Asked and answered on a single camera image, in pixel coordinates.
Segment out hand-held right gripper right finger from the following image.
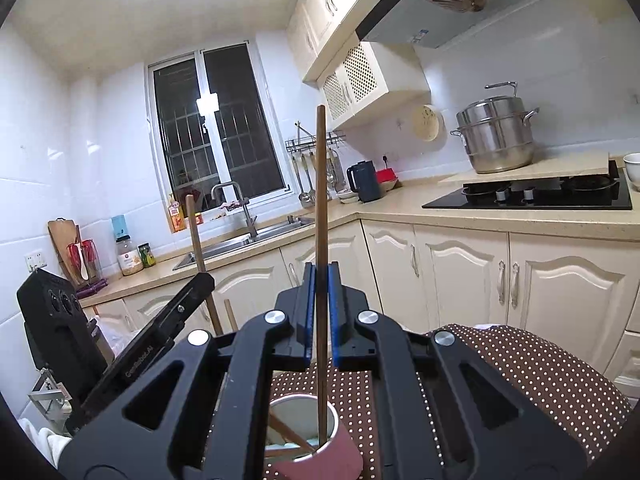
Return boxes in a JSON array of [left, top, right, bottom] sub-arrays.
[[327, 261, 586, 480]]

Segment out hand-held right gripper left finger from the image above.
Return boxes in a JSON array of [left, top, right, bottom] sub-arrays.
[[60, 261, 317, 480]]

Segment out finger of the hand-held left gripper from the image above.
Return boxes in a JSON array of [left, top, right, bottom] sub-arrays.
[[150, 274, 217, 342]]

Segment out pile of wooden chopsticks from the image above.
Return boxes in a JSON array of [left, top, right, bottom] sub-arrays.
[[267, 410, 317, 461]]

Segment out pink cup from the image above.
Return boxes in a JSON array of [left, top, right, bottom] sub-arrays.
[[265, 394, 363, 480]]

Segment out clear plastic bag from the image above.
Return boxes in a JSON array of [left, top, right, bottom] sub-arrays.
[[90, 314, 137, 357]]

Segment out stainless steel sink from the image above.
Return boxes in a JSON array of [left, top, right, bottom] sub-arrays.
[[172, 215, 316, 272]]

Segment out glass jar white label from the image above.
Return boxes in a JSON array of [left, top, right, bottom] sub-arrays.
[[116, 235, 144, 277]]

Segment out wooden cutting board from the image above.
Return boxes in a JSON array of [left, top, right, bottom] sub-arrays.
[[48, 218, 82, 287]]

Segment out yellow dish soap bottle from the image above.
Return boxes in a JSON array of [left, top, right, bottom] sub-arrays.
[[167, 192, 187, 234]]

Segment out steel kitchen faucet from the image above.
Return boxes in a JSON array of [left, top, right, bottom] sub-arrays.
[[210, 181, 259, 240]]

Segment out hanging steel ladle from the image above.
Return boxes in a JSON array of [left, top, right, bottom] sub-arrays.
[[298, 152, 314, 209]]

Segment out dark electric kettle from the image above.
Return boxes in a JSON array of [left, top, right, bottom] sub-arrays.
[[346, 161, 384, 204]]

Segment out red container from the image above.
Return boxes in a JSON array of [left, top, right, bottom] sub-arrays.
[[375, 167, 400, 192]]

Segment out cream base cabinets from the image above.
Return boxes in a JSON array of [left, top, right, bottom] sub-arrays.
[[82, 220, 640, 386]]

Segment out beige kitchen countertop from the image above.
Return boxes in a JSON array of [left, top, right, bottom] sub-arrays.
[[80, 157, 640, 311]]

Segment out white framed window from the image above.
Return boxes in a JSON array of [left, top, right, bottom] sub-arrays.
[[147, 42, 293, 211]]

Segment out brown polka dot tablecloth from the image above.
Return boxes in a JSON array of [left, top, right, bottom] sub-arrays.
[[205, 322, 633, 480]]

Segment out cream lattice door cabinet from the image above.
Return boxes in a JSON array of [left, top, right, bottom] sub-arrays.
[[317, 40, 432, 131]]

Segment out black gas cooktop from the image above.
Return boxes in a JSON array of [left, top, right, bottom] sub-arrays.
[[422, 165, 633, 211]]

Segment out stainless steel steamer pot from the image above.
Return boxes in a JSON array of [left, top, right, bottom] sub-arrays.
[[450, 81, 541, 175]]

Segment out pale wooden board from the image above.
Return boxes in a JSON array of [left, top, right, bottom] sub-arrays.
[[439, 152, 612, 187]]

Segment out white bowl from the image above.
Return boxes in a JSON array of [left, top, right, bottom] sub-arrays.
[[622, 152, 640, 187]]

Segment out range hood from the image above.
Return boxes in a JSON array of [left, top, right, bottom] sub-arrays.
[[357, 0, 607, 51]]

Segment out clear holder red handled tools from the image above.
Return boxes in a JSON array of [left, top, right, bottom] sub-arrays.
[[66, 238, 109, 295]]

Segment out metal wall utensil rack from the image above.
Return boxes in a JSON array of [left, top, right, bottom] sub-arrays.
[[285, 121, 346, 154]]

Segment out round cream wall plate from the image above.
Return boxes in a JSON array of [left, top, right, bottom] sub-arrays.
[[411, 104, 441, 141]]

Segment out cream upper wall cabinets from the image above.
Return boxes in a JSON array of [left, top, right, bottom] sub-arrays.
[[286, 0, 401, 84]]

